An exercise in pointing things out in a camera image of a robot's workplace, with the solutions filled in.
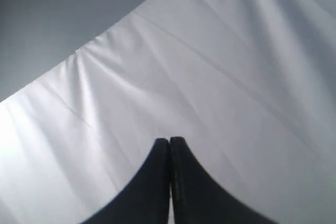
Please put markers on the white wrinkled backdrop cloth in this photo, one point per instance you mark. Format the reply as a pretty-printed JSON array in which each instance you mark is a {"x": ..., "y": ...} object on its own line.
[{"x": 250, "y": 85}]

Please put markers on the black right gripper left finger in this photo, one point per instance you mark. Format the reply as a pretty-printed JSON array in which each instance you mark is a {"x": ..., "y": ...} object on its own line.
[{"x": 146, "y": 198}]

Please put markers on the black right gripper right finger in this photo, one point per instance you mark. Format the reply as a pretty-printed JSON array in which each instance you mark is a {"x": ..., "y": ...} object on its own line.
[{"x": 197, "y": 198}]

